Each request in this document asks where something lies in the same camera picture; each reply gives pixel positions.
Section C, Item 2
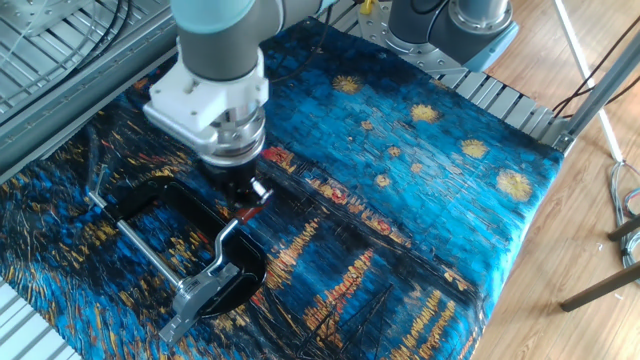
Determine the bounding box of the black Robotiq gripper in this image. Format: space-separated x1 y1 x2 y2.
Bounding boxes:
202 157 275 210

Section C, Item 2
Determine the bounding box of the silver lever with red handle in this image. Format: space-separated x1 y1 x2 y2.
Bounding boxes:
199 203 267 276

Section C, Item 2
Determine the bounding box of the black C-clamp with silver head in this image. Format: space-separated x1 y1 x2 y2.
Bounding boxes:
87 164 269 346

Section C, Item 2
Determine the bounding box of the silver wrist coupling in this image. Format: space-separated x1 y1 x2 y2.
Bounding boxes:
199 104 266 169

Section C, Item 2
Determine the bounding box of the blue starry painting print cloth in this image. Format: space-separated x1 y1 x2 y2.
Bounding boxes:
0 17 566 360

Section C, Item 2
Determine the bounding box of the silver mounting plate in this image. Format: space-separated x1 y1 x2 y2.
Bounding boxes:
0 0 96 39

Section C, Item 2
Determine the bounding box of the white thin rod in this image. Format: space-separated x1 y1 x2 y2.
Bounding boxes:
552 0 625 164

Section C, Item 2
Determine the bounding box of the dark brown furniture leg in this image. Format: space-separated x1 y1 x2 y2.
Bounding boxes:
607 213 640 243
559 260 640 314

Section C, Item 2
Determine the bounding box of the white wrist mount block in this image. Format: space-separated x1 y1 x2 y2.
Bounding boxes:
142 47 271 157

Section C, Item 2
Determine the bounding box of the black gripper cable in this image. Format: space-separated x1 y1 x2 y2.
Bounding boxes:
269 4 335 84

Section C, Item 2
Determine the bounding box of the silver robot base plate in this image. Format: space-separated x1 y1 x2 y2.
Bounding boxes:
357 2 481 79

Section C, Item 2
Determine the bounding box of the grey aluminium side rail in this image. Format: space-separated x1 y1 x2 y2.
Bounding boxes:
0 4 182 184

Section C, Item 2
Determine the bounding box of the dark thin cable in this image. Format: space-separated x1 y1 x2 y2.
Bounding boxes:
552 14 640 120

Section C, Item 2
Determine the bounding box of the aluminium frame post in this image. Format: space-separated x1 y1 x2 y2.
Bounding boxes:
551 29 640 155

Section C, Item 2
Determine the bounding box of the grey wire bundle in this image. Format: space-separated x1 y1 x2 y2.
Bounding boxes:
607 159 640 271

